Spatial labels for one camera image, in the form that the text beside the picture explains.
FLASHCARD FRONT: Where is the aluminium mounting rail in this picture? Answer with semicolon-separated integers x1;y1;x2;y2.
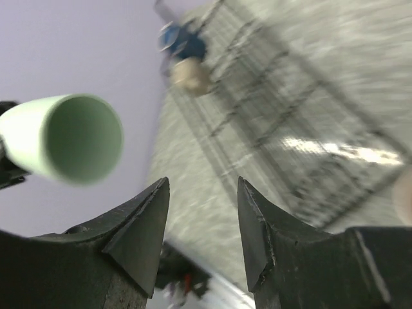
167;238;258;309

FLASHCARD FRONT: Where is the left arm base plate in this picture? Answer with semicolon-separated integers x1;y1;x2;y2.
154;241;212;299

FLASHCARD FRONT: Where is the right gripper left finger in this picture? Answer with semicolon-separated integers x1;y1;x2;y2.
1;178;170;309

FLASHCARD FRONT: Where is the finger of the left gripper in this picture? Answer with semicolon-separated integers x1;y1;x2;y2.
0;137;32;189
0;101;19;116

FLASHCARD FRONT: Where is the dark blue glazed mug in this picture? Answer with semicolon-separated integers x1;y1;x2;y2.
158;21;207;61

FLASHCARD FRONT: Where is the beige ceramic mug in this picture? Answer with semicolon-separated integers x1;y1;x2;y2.
170;57;212;97

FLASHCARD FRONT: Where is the beige plastic tumbler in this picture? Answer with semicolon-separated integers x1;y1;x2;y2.
392;167;411;226

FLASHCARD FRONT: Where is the green tumbler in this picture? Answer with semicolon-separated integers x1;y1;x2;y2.
1;94;124;185

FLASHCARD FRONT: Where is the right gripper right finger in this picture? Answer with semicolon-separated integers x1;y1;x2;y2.
238;178;411;309

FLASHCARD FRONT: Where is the black wire dish rack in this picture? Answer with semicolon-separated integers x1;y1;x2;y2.
154;1;411;229

